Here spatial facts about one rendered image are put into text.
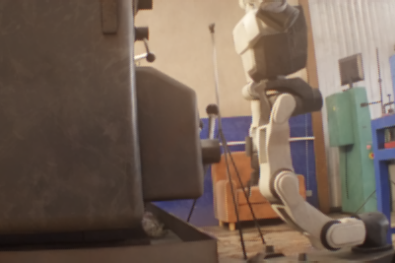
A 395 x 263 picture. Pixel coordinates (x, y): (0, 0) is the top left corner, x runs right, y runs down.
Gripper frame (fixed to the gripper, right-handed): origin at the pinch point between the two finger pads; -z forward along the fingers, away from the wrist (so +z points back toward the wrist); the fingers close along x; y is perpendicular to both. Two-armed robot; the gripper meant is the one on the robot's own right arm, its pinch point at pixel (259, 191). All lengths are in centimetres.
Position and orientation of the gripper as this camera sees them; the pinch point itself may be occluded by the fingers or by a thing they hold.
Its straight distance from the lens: 253.0
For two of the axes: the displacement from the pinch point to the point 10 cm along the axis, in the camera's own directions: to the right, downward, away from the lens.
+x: -9.8, -0.2, -2.0
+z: 0.0, -9.9, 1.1
